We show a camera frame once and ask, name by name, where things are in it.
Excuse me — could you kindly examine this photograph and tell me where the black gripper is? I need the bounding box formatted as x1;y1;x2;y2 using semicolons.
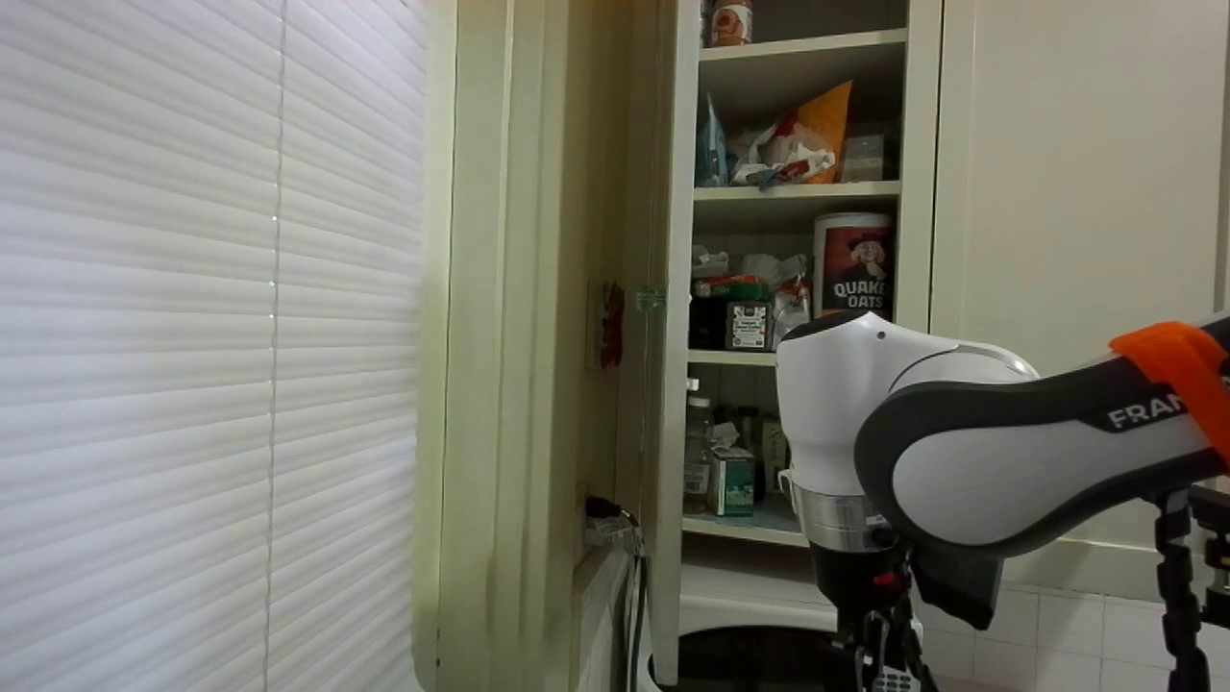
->
811;541;943;692

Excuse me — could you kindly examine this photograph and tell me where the small white box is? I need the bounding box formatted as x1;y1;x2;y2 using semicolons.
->
838;128;891;183

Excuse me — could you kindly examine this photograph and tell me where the white window blind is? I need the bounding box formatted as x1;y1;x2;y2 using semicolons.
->
0;0;435;692

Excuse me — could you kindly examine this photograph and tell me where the black power cord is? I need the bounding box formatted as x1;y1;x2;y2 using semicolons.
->
619;511;663;692

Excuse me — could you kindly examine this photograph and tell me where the small blue bottle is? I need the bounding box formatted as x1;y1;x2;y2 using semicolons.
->
697;93;731;188

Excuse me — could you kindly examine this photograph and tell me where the orange cable strap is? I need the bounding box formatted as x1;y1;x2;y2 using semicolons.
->
1107;320;1230;469

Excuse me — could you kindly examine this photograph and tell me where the small metal door latch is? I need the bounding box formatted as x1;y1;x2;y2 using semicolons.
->
587;282;631;378

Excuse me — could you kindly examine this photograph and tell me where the small jar orange label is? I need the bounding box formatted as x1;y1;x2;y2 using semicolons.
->
702;0;757;50

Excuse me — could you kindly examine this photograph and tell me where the orange snack bag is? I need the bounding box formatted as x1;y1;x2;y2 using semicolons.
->
778;77;856;183

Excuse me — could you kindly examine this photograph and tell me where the dark glass jar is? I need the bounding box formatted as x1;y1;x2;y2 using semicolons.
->
687;282;731;353

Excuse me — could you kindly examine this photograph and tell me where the black braided cable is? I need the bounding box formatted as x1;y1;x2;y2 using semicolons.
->
1150;483;1217;692

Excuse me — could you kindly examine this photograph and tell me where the tall dark bottle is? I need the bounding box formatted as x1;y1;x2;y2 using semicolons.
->
682;374;719;508

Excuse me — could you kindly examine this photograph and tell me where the cream panelled door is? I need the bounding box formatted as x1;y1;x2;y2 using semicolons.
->
414;0;581;692

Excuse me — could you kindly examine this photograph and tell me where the white red snack bag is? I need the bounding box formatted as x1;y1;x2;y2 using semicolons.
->
725;115;823;192

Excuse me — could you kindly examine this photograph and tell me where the white cupboard with shelves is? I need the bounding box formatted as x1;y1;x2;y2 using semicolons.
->
626;0;945;647

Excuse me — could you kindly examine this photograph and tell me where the white plain cupboard door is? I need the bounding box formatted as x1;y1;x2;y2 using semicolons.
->
561;0;646;514

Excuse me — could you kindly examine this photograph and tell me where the oats canister red label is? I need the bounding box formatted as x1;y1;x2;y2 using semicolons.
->
811;206;901;321

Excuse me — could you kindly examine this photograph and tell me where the green lid jar white label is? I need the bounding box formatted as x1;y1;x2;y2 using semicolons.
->
723;271;778;353

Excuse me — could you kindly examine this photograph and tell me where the green carton box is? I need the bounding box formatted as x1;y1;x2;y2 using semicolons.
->
710;446;760;523

